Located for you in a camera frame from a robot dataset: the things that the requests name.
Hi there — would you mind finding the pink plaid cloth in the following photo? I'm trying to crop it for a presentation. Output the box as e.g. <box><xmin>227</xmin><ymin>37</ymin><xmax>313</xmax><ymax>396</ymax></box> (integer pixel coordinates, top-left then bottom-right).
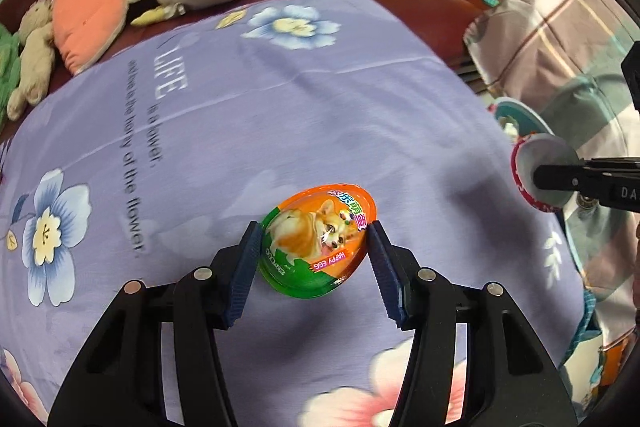
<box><xmin>462</xmin><ymin>0</ymin><xmax>640</xmax><ymax>408</ymax></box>

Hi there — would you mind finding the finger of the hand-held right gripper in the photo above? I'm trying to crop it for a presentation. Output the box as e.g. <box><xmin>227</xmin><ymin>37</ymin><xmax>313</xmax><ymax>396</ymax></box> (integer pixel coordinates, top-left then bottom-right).
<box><xmin>532</xmin><ymin>162</ymin><xmax>591</xmax><ymax>206</ymax></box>

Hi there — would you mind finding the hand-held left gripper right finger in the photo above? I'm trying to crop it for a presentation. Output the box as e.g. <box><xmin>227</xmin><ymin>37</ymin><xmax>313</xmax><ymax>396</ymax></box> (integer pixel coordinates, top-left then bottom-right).
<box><xmin>367</xmin><ymin>221</ymin><xmax>581</xmax><ymax>427</ymax></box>

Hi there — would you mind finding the beige doll plush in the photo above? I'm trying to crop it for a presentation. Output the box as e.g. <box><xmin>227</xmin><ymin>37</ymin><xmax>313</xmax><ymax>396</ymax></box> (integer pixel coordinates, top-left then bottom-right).
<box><xmin>6</xmin><ymin>0</ymin><xmax>56</xmax><ymax>122</ymax></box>

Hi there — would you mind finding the orange green egg toy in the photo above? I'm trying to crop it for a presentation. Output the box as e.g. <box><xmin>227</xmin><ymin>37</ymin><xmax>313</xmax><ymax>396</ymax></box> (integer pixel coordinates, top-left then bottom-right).
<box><xmin>257</xmin><ymin>184</ymin><xmax>377</xmax><ymax>300</ymax></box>

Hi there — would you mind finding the green dinosaur plush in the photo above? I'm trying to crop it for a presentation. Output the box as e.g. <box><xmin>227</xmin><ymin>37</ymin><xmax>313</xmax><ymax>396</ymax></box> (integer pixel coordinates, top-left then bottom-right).
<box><xmin>0</xmin><ymin>23</ymin><xmax>23</xmax><ymax>128</ymax></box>

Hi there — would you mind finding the dark red leather sofa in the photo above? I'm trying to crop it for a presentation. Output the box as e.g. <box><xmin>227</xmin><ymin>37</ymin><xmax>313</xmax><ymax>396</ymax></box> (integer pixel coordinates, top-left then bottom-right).
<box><xmin>0</xmin><ymin>0</ymin><xmax>496</xmax><ymax>118</ymax></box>

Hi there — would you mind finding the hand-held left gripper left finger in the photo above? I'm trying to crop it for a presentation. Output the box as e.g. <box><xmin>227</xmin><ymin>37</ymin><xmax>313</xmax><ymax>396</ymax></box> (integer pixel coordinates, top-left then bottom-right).
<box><xmin>47</xmin><ymin>221</ymin><xmax>263</xmax><ymax>427</ymax></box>

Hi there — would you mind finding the teal round trash bin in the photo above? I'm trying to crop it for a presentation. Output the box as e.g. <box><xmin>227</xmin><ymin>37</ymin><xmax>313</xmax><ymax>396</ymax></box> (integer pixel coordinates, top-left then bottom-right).
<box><xmin>492</xmin><ymin>99</ymin><xmax>553</xmax><ymax>142</ymax></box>

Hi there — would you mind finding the purple floral blanket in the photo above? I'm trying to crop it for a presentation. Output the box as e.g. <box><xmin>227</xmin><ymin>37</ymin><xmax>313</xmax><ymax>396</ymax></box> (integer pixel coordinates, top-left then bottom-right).
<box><xmin>0</xmin><ymin>0</ymin><xmax>596</xmax><ymax>427</ymax></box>

